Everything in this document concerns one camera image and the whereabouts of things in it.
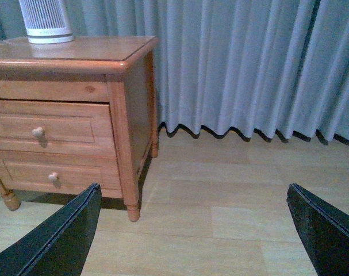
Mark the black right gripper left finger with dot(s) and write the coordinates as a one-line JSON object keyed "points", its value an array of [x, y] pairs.
{"points": [[61, 243]]}

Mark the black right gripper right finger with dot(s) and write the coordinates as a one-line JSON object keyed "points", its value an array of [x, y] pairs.
{"points": [[323, 230]]}

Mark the lower drawer wooden knob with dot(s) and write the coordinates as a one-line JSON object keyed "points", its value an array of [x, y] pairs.
{"points": [[53, 177]]}

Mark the drawer wooden knob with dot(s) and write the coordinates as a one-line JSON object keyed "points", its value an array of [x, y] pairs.
{"points": [[38, 132], [53, 177]]}

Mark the upper drawer wooden knob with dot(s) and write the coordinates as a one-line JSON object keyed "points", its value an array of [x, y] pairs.
{"points": [[38, 132]]}

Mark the wooden nightstand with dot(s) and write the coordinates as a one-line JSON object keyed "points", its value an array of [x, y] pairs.
{"points": [[117, 71]]}

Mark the grey pleated curtain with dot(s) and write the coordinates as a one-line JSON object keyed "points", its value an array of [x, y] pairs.
{"points": [[268, 66]]}

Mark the white ribbed table lamp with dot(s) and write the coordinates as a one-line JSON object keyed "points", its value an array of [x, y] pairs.
{"points": [[46, 21]]}

